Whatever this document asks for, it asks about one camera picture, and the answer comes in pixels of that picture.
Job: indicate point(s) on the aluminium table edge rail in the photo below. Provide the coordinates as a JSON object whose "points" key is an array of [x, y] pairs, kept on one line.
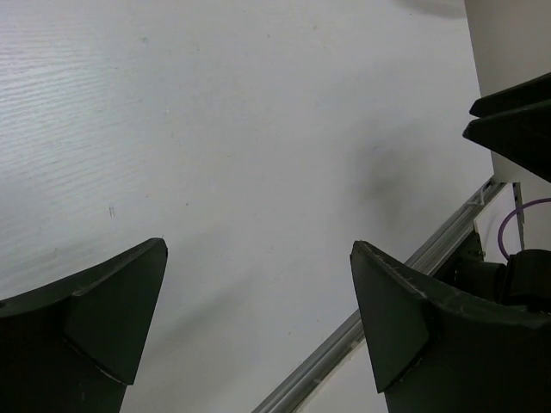
{"points": [[395, 316]]}

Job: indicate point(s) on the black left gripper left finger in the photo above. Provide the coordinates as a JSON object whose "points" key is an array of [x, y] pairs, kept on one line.
{"points": [[75, 345]]}

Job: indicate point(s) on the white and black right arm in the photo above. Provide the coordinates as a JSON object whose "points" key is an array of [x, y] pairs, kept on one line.
{"points": [[525, 277]]}

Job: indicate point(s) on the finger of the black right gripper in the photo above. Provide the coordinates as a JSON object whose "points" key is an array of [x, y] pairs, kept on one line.
{"points": [[521, 136], [527, 93]]}

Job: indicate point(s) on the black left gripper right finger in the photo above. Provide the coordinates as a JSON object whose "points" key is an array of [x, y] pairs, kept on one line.
{"points": [[487, 357]]}

